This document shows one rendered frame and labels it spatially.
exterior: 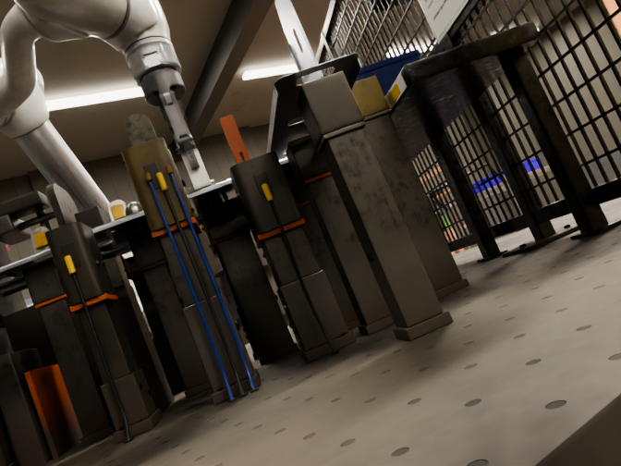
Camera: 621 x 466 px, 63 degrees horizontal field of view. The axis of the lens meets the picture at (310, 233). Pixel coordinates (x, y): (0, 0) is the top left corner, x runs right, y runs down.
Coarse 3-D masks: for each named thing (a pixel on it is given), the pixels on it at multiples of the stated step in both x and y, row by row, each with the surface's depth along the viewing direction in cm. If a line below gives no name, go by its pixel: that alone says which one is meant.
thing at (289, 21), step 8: (280, 0) 97; (288, 0) 92; (280, 8) 99; (288, 8) 94; (280, 16) 101; (288, 16) 96; (296, 16) 91; (288, 24) 98; (296, 24) 94; (288, 32) 100; (304, 32) 91; (288, 40) 102; (296, 40) 97; (304, 40) 91; (296, 48) 99; (304, 48) 94; (296, 56) 102; (304, 56) 96; (312, 56) 90; (296, 64) 102; (304, 64) 98; (312, 64) 93; (320, 72) 90; (304, 80) 102
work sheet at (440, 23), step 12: (420, 0) 103; (432, 0) 99; (444, 0) 95; (456, 0) 92; (468, 0) 89; (432, 12) 101; (444, 12) 97; (456, 12) 93; (432, 24) 102; (444, 24) 98
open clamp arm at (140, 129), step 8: (128, 120) 73; (136, 120) 73; (144, 120) 73; (128, 128) 73; (136, 128) 73; (144, 128) 73; (152, 128) 74; (128, 136) 73; (136, 136) 73; (144, 136) 73; (152, 136) 74; (136, 144) 73
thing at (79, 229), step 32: (64, 256) 67; (96, 256) 70; (64, 288) 67; (96, 288) 67; (96, 320) 67; (96, 352) 66; (128, 352) 70; (128, 384) 66; (128, 416) 65; (160, 416) 70
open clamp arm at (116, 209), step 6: (114, 204) 104; (120, 204) 103; (126, 204) 105; (108, 210) 104; (114, 210) 103; (120, 210) 103; (114, 216) 102; (120, 216) 103; (126, 258) 100; (132, 258) 101
